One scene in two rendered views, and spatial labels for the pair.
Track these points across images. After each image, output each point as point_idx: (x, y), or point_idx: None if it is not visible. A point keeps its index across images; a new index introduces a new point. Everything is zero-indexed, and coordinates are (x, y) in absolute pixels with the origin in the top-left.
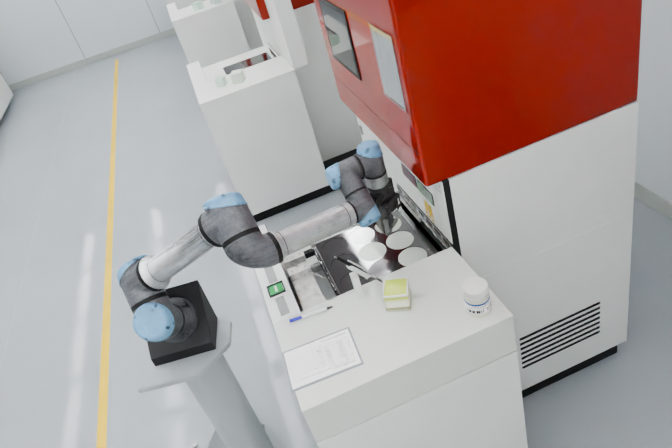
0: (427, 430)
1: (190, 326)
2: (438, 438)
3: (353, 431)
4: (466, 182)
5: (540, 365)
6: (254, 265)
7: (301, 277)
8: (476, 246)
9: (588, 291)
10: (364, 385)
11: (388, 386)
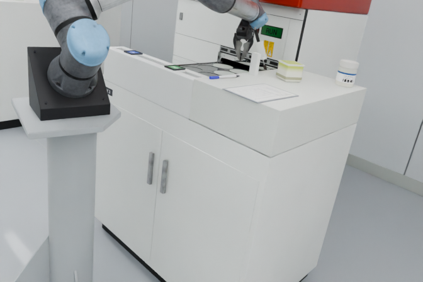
0: (310, 178)
1: (96, 79)
2: (310, 191)
3: (288, 155)
4: (313, 17)
5: None
6: None
7: None
8: None
9: None
10: (310, 104)
11: (316, 115)
